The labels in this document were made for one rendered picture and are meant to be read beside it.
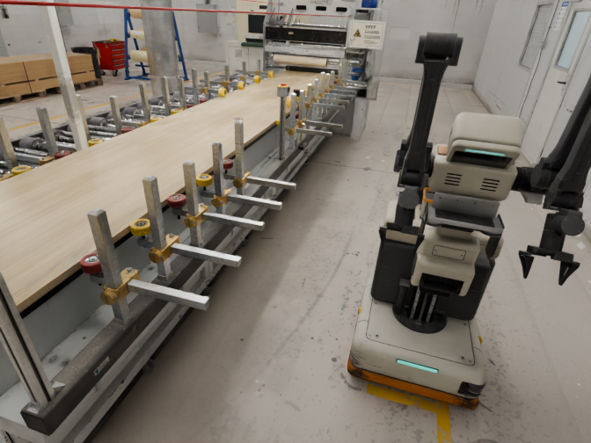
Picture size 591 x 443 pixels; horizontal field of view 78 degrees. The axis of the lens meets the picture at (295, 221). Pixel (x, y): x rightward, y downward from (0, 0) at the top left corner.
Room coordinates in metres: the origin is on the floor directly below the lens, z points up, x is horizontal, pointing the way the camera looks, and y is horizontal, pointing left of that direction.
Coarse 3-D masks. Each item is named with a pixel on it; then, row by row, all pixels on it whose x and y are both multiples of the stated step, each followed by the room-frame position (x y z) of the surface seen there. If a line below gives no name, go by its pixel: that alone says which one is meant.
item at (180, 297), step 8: (96, 280) 0.96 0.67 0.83; (104, 280) 0.95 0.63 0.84; (136, 280) 0.95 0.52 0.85; (128, 288) 0.93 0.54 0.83; (136, 288) 0.92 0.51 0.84; (144, 288) 0.91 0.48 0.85; (152, 288) 0.91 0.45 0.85; (160, 288) 0.92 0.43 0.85; (168, 288) 0.92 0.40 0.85; (152, 296) 0.91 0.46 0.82; (160, 296) 0.90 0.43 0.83; (168, 296) 0.89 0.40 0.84; (176, 296) 0.88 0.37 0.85; (184, 296) 0.88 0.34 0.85; (192, 296) 0.89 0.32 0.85; (200, 296) 0.89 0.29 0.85; (184, 304) 0.88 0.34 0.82; (192, 304) 0.87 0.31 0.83; (200, 304) 0.86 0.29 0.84; (208, 304) 0.88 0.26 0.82
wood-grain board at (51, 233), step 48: (240, 96) 3.77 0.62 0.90; (288, 96) 3.91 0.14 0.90; (96, 144) 2.12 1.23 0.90; (144, 144) 2.16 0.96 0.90; (192, 144) 2.21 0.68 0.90; (0, 192) 1.42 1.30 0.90; (48, 192) 1.45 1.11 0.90; (96, 192) 1.47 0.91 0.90; (0, 240) 1.06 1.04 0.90; (48, 240) 1.08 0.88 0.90; (48, 288) 0.85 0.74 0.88
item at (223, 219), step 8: (176, 208) 1.45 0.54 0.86; (184, 208) 1.45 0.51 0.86; (208, 216) 1.40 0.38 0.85; (216, 216) 1.40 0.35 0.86; (224, 216) 1.40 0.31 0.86; (232, 216) 1.40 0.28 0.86; (232, 224) 1.38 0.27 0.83; (240, 224) 1.37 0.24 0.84; (248, 224) 1.36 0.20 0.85; (256, 224) 1.35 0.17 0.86; (264, 224) 1.37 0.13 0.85
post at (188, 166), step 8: (184, 168) 1.38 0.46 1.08; (192, 168) 1.39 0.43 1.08; (184, 176) 1.38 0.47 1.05; (192, 176) 1.38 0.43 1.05; (192, 184) 1.37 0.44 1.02; (192, 192) 1.37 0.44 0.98; (192, 200) 1.38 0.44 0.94; (192, 208) 1.38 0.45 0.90; (200, 224) 1.40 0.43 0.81; (192, 232) 1.38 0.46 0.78; (200, 232) 1.40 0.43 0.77; (192, 240) 1.38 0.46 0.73; (200, 240) 1.39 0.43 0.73
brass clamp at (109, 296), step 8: (120, 272) 0.97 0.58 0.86; (136, 272) 0.98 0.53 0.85; (128, 280) 0.94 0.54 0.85; (104, 288) 0.89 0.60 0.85; (112, 288) 0.89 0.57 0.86; (120, 288) 0.90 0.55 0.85; (104, 296) 0.87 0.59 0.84; (112, 296) 0.87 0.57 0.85; (120, 296) 0.89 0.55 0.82; (112, 304) 0.87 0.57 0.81
